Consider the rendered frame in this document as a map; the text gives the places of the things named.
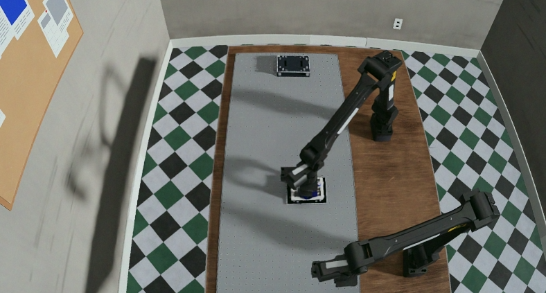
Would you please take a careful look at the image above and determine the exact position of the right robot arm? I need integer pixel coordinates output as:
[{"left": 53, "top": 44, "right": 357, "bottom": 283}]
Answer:
[{"left": 281, "top": 50, "right": 403, "bottom": 190}]

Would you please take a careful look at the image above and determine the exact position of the white grid rack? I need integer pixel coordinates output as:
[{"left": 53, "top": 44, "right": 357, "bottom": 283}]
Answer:
[{"left": 291, "top": 178, "right": 324, "bottom": 200}]

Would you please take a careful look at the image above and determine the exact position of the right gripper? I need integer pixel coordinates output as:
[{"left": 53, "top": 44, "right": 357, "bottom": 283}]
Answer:
[{"left": 300, "top": 174, "right": 318, "bottom": 199}]

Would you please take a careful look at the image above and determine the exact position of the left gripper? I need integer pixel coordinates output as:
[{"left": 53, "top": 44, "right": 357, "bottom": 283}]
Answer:
[{"left": 334, "top": 273, "right": 358, "bottom": 287}]

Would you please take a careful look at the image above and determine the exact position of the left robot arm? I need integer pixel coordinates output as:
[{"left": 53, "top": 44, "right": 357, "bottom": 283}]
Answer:
[{"left": 311, "top": 188, "right": 501, "bottom": 282}]

